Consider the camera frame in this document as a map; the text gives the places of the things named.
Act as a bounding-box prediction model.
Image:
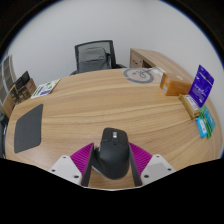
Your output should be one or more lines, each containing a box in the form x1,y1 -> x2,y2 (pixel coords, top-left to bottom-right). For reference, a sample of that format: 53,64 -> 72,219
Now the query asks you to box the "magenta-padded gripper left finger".
48,142 -> 96,188

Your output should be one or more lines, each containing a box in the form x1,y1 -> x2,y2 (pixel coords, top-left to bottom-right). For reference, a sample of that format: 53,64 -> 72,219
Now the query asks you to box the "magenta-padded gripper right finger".
128,142 -> 177,188

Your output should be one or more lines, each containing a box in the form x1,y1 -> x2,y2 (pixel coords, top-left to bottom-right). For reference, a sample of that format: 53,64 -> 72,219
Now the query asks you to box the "black computer mouse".
91,127 -> 131,180

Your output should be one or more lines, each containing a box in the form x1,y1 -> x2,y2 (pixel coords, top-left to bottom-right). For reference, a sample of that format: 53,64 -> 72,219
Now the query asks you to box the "dark grey mouse pad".
13,103 -> 44,154

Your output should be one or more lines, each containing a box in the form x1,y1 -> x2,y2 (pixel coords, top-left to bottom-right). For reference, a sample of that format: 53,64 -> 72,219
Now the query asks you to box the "small blue pack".
195,116 -> 208,139

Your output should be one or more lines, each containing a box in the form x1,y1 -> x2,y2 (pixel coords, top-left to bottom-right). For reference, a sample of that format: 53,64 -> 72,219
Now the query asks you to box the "small yellow-brown box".
178,93 -> 201,119

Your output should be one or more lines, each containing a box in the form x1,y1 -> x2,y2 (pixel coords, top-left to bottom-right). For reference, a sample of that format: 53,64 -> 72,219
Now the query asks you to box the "green pack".
199,105 -> 217,140

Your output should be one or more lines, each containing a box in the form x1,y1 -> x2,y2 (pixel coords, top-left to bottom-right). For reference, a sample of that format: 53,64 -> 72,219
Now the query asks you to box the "orange cardboard box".
159,72 -> 193,97

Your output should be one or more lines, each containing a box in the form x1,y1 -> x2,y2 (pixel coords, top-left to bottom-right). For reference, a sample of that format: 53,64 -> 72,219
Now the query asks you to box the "white sheet with coloured stickers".
30,78 -> 62,100

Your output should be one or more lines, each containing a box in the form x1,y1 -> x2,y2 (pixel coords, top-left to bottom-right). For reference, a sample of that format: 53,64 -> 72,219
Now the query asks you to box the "black padded office chair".
0,113 -> 9,159

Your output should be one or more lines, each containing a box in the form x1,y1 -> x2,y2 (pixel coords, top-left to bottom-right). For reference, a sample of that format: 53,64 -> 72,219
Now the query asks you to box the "wide brown coffee box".
16,78 -> 38,101

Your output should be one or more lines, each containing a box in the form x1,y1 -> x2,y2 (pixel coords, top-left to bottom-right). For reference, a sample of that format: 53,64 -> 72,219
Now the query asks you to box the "tall brown coffee box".
8,84 -> 19,105

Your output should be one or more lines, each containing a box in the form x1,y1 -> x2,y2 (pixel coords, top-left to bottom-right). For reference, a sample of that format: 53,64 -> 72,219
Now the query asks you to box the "purple retail card package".
188,64 -> 215,109

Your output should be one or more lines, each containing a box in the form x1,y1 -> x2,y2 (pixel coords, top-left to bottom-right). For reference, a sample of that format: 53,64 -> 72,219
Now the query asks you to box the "black coffee box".
14,70 -> 31,90

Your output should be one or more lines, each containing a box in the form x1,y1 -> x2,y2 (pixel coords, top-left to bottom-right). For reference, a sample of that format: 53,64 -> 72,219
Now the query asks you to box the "wooden side desk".
129,48 -> 198,83

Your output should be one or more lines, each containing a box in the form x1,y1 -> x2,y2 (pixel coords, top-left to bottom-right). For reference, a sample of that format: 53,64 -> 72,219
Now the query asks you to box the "grey backpack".
77,46 -> 112,74

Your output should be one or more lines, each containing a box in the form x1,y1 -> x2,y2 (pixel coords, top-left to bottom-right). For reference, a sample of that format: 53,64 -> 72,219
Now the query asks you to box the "wooden shelf unit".
0,54 -> 16,118

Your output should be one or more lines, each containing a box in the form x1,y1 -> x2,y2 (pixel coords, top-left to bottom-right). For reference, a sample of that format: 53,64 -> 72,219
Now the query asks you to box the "black mesh office chair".
69,39 -> 128,76

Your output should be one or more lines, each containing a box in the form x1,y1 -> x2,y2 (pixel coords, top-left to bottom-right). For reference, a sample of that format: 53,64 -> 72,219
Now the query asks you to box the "white sheet with grey ring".
122,66 -> 165,84

